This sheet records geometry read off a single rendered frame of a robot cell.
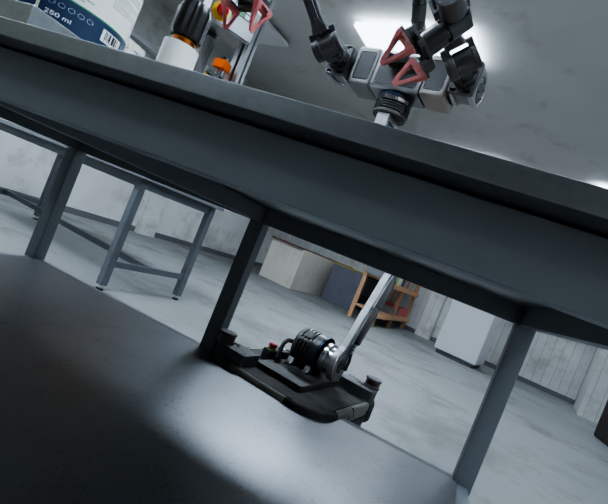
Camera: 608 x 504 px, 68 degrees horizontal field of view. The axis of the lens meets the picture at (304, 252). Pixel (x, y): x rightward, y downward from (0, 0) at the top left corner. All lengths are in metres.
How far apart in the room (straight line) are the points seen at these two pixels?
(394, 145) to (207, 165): 0.19
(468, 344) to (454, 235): 7.00
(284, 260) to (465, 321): 3.08
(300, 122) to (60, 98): 0.31
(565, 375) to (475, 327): 2.19
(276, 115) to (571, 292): 0.27
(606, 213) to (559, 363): 8.67
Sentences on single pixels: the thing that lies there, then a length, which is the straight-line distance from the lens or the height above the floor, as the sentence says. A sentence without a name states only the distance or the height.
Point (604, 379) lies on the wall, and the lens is 7.72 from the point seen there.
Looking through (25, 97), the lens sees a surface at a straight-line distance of 0.65.
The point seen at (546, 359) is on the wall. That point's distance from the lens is 9.01.
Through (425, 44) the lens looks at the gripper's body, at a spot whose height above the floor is 1.22.
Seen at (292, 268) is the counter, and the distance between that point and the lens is 7.74.
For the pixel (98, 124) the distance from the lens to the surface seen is 0.56.
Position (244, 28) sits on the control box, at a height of 1.32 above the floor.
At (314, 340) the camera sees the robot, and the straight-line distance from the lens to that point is 1.87.
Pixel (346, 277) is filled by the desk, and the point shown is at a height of 0.53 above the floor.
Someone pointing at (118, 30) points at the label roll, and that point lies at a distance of 0.92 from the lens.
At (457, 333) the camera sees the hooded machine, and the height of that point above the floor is 0.40.
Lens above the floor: 0.72
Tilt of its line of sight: level
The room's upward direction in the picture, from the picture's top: 22 degrees clockwise
